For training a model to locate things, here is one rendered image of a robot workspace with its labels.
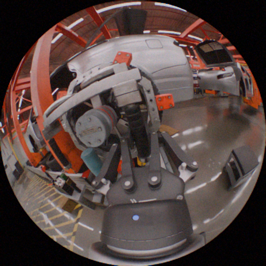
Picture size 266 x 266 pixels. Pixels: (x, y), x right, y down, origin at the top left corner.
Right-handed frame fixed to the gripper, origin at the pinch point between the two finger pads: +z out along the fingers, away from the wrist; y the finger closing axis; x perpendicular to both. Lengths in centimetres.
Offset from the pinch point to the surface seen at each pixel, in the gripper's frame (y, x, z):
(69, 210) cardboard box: -111, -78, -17
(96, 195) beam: -64, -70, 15
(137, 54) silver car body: 17, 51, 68
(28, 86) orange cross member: -255, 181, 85
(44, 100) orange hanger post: -60, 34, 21
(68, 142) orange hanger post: -60, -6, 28
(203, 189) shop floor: 50, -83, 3
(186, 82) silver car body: 62, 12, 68
